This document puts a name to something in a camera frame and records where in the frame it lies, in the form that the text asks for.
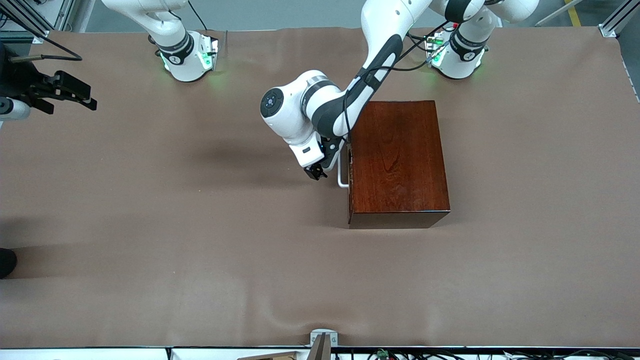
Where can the brown table cover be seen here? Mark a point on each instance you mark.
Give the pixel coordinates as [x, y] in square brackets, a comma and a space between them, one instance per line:
[200, 275]

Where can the small green connector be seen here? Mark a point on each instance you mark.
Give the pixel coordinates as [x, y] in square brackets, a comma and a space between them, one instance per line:
[383, 354]

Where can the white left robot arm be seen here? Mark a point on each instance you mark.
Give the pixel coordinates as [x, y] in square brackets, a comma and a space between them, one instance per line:
[290, 120]

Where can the dark brown wooden cabinet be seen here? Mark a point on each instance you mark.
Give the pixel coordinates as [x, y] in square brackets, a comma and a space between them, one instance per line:
[400, 185]

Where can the aluminium frame profile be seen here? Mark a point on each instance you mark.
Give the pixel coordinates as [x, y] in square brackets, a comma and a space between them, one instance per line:
[65, 12]
[615, 22]

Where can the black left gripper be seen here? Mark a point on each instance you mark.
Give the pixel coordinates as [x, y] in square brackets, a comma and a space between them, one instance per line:
[328, 148]

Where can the black rounded object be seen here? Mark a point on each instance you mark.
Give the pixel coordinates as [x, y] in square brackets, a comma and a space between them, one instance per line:
[6, 262]

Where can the light wooden board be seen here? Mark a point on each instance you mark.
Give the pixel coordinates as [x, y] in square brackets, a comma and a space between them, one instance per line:
[275, 356]

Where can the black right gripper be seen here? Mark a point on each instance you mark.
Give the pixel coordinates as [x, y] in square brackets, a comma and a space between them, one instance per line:
[20, 80]

